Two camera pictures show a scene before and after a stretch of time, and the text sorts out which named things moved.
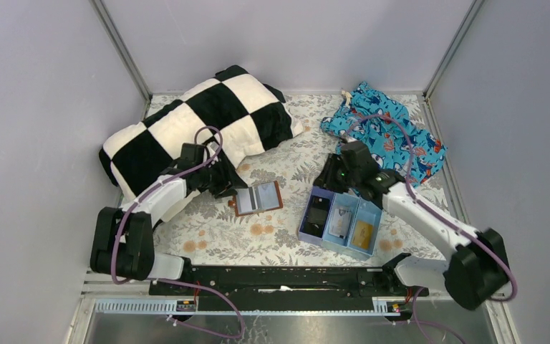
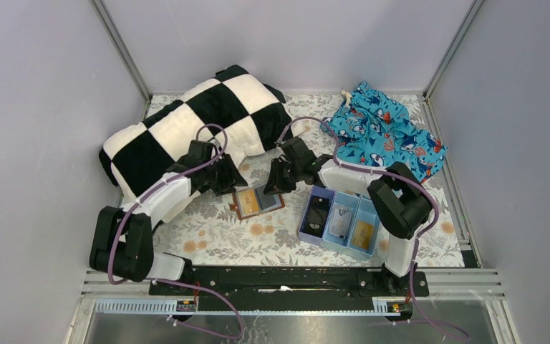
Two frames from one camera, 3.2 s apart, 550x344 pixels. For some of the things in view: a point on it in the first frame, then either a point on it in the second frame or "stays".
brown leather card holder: x=262 y=196 stays
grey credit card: x=340 y=223 stays
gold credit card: x=362 y=234 stays
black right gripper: x=329 y=172 → x=283 y=170
